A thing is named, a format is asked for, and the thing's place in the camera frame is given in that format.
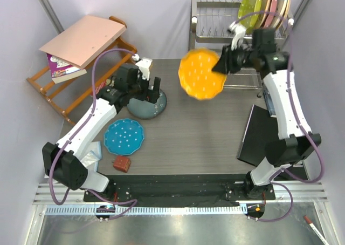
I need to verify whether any cream blue rimmed plate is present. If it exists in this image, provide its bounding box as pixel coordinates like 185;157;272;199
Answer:
271;0;288;29

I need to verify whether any wooden rack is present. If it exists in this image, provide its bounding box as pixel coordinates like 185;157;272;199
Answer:
26;16;138;126

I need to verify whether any metal dish rack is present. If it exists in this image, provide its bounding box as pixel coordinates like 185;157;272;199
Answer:
188;0;294;90

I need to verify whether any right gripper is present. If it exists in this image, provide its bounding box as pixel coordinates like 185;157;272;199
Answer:
212;41;259;75

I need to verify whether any purple white book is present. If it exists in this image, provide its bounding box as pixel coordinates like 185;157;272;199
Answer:
46;53;87;84

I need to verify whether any blue dotted plate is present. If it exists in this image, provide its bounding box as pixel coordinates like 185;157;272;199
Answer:
103;118;144;156

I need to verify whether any white cloth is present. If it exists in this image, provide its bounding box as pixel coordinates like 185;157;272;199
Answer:
44;141;104;185

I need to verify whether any dark blue-grey plate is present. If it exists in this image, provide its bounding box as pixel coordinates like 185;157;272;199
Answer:
127;89;167;120

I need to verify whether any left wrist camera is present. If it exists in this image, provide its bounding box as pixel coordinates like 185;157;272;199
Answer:
132;53;153;80

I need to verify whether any red white marker pen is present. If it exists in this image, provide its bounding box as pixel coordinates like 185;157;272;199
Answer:
303;215;329;245

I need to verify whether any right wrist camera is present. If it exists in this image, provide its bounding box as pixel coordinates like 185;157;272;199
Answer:
228;22;246;50

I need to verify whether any pink folder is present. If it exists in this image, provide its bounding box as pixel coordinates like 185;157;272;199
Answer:
40;15;126;69

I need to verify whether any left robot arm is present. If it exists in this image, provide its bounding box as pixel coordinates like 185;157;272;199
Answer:
42;58;161;201

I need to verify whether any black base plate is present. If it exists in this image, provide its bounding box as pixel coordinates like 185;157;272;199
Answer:
84;174;275;208

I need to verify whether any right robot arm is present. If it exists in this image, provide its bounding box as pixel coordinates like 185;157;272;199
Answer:
212;25;321;199

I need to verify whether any green dotted plate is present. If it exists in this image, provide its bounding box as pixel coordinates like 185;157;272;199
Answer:
238;0;262;35

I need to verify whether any dark blue paperback book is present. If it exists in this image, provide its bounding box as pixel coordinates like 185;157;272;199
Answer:
263;86;277;118

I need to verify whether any pink dotted plate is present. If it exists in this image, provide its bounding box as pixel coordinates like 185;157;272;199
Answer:
263;0;278;28

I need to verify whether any cream floral plate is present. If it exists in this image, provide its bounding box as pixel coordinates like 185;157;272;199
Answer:
255;0;271;29

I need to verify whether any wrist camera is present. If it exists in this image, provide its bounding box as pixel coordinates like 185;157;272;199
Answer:
132;53;153;80
228;22;246;50

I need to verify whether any brown square block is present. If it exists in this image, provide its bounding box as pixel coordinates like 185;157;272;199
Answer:
113;155;132;173

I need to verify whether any red comic book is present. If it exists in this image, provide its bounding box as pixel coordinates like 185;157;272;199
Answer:
95;79;113;95

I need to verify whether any orange dotted plate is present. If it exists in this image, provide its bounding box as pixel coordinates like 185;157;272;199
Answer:
178;48;227;100

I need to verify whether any black box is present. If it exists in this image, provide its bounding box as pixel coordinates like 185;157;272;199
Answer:
237;105;278;167

